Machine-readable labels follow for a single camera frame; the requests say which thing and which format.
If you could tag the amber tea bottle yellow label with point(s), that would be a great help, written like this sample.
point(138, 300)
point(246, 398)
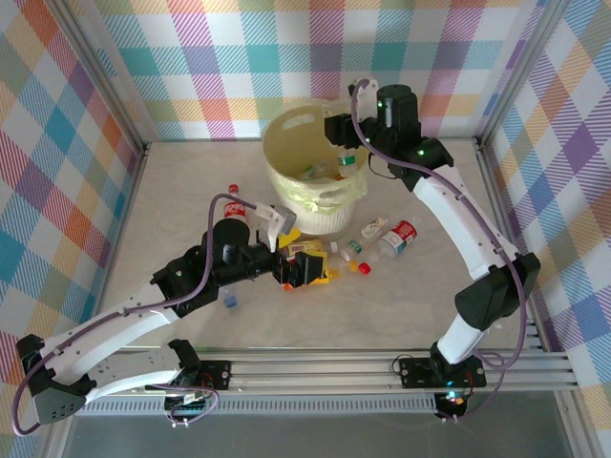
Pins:
point(305, 247)

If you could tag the clear water bottle blue cap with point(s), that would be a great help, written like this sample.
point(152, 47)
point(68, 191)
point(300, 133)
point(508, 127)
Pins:
point(230, 302)

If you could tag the cola bottle red cap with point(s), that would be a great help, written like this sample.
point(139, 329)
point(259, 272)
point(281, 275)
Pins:
point(233, 189)

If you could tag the red white label bottle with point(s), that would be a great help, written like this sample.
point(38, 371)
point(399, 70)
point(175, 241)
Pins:
point(403, 231)

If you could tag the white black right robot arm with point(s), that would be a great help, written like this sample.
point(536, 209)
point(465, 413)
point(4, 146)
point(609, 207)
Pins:
point(458, 224)

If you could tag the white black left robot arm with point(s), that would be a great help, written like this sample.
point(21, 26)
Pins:
point(129, 377)

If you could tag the cream plastic waste bin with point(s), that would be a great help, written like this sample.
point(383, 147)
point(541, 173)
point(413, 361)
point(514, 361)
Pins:
point(315, 222)

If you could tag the yellow-green bin liner bag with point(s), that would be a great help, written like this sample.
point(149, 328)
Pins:
point(310, 202)

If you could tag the small white yogurt bottle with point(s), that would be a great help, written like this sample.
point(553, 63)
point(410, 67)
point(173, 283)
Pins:
point(374, 227)

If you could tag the green terminal circuit board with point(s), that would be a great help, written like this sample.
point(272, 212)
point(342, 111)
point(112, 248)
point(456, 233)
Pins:
point(186, 409)

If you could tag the circuit board with lit LEDs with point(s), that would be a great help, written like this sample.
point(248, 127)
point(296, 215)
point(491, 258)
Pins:
point(453, 400)

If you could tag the wide aluminium base rail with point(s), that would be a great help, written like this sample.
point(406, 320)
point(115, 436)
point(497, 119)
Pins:
point(310, 372)

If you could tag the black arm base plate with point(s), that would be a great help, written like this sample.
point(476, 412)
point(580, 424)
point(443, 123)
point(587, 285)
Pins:
point(415, 374)
point(217, 374)

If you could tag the aluminium corner post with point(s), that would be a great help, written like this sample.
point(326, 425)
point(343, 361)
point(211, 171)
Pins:
point(106, 71)
point(519, 71)

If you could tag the aluminium side rail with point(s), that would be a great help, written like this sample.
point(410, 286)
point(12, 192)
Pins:
point(133, 191)
point(499, 214)

